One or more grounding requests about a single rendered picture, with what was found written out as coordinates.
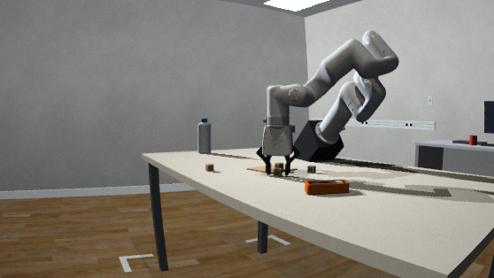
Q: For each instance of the grey bottle with blue cap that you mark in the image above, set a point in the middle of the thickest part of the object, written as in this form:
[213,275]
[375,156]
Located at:
[204,137]

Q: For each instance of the tan flat square mat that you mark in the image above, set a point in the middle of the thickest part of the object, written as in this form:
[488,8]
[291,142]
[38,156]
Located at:
[263,169]

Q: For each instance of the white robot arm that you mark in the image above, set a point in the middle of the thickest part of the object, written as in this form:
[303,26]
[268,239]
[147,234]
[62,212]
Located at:
[353,54]

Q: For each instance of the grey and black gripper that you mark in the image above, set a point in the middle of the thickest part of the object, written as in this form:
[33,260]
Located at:
[277,141]

